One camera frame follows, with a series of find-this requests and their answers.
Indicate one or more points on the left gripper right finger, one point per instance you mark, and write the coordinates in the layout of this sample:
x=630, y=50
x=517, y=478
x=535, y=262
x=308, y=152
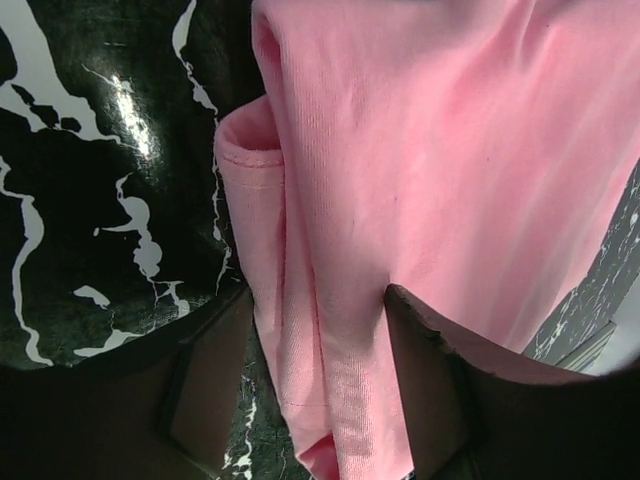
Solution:
x=476, y=410

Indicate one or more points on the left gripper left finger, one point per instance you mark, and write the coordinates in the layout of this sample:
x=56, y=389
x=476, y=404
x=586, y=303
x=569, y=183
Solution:
x=159, y=407

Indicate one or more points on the light pink t shirt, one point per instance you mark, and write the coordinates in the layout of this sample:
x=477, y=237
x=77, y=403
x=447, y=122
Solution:
x=473, y=152

